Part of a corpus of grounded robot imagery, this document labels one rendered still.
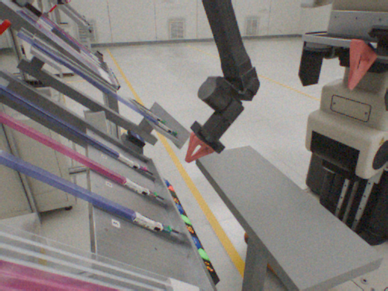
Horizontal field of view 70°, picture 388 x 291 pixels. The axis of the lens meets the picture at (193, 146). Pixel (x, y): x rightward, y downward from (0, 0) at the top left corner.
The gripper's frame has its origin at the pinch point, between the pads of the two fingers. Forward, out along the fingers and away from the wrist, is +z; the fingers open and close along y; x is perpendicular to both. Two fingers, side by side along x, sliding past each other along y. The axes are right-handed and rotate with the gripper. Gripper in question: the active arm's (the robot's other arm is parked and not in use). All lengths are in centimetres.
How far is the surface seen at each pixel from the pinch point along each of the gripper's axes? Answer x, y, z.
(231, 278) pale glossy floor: 68, -12, 40
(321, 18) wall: 496, -662, -411
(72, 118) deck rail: -28.4, -7.0, 8.2
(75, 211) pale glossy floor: 18, -84, 86
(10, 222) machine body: -26.0, -6.2, 40.6
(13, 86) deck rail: -41.7, -7.0, 8.4
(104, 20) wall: 38, -748, -5
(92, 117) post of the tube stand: -19.9, -26.8, 11.6
